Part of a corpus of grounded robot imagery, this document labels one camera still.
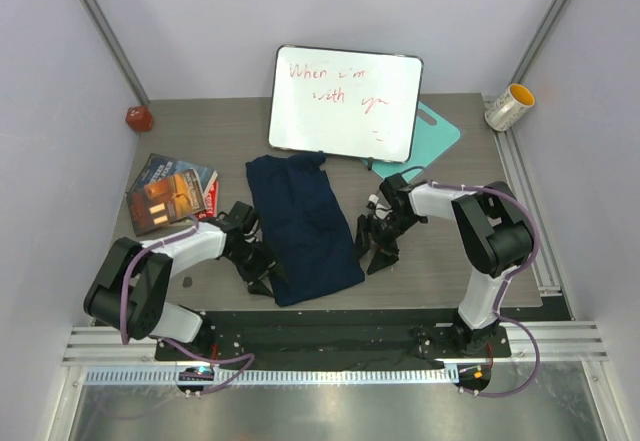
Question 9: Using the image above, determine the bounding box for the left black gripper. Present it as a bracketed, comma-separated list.
[225, 239, 288, 296]

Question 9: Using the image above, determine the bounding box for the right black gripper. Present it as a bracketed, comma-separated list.
[350, 211, 422, 275]

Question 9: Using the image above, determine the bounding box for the dark blue t shirt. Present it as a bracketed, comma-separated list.
[246, 153, 365, 307]

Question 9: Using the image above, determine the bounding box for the red paperback book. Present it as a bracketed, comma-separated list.
[197, 180, 219, 220]

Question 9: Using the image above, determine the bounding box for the dark orange cover book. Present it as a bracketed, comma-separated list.
[126, 169, 206, 236]

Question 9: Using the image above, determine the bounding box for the white whiteboard with red writing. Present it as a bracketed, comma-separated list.
[268, 45, 424, 163]

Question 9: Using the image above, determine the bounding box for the blue nineteen eighty-four book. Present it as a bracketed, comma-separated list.
[131, 153, 217, 190]

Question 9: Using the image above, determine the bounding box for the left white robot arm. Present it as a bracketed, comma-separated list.
[83, 202, 287, 360]

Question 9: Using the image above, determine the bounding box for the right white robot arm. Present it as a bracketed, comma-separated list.
[354, 174, 539, 356]

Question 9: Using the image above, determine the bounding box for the white mug yellow inside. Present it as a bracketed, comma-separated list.
[484, 83, 536, 132]

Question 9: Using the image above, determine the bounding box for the red cube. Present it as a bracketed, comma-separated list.
[125, 106, 154, 133]

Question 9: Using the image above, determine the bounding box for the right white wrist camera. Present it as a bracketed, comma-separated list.
[366, 194, 389, 212]

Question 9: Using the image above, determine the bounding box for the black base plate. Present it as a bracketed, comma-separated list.
[186, 309, 511, 362]

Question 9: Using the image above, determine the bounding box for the aluminium rail frame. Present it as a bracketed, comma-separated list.
[63, 93, 606, 392]

